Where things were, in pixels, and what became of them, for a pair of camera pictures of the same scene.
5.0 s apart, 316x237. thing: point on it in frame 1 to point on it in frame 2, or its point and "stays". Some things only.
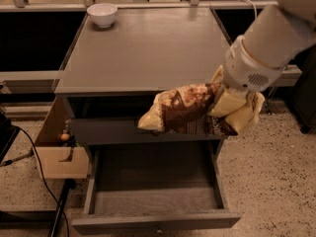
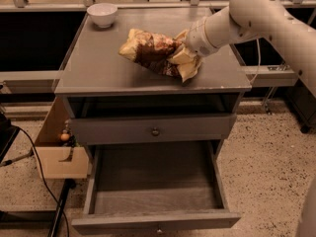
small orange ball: (65, 137) stays
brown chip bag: (186, 109) to (151, 49)
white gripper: (249, 67) to (198, 39)
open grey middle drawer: (137, 188) stays
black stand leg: (69, 184) stays
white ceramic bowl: (104, 14) stays
